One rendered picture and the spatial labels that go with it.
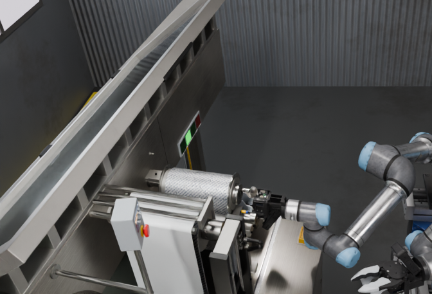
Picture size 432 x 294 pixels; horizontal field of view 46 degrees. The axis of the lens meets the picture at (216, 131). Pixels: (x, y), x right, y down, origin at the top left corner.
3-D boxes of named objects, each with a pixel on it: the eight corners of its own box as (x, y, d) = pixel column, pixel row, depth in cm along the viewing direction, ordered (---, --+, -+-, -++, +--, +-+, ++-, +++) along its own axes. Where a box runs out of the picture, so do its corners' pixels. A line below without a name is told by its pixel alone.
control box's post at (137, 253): (152, 296, 128) (135, 242, 116) (146, 294, 128) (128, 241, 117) (154, 291, 129) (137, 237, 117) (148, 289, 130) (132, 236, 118)
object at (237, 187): (235, 195, 172) (242, 179, 177) (230, 195, 173) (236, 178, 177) (238, 209, 177) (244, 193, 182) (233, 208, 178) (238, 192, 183)
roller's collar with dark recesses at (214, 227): (220, 246, 152) (218, 232, 148) (202, 243, 154) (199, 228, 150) (227, 231, 157) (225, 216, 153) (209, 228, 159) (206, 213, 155)
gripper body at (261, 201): (256, 187, 186) (288, 192, 183) (257, 204, 191) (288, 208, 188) (250, 201, 181) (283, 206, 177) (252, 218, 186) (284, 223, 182)
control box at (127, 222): (149, 249, 114) (139, 219, 108) (120, 251, 114) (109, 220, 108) (152, 226, 119) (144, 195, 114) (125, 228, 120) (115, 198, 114)
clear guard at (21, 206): (20, 248, 69) (17, 246, 69) (-91, 316, 100) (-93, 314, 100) (237, -27, 147) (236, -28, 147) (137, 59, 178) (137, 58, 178)
